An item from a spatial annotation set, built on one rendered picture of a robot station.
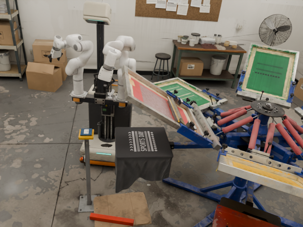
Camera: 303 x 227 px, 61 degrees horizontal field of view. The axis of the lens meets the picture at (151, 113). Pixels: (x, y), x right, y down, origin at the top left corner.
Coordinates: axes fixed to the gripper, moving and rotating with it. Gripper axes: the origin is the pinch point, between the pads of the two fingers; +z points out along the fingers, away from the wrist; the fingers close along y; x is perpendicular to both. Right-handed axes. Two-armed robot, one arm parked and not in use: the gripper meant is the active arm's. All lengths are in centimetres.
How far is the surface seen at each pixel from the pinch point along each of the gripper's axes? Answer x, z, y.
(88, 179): -10, 109, -18
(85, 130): -13, 54, -1
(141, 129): -19, 41, -51
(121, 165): 22, 55, -34
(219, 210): 90, 16, -80
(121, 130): -16, 47, -32
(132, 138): -3, 44, -42
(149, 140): -1, 39, -56
